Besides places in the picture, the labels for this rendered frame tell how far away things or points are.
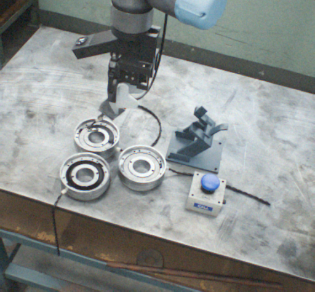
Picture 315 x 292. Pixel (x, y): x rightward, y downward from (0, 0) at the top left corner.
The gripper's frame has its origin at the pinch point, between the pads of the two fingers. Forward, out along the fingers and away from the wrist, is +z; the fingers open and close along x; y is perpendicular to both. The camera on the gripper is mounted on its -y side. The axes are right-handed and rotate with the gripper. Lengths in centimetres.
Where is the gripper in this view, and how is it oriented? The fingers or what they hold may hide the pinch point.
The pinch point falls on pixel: (115, 104)
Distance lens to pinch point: 86.8
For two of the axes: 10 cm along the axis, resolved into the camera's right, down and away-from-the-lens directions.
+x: 2.3, -6.8, 6.9
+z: -1.1, 6.9, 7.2
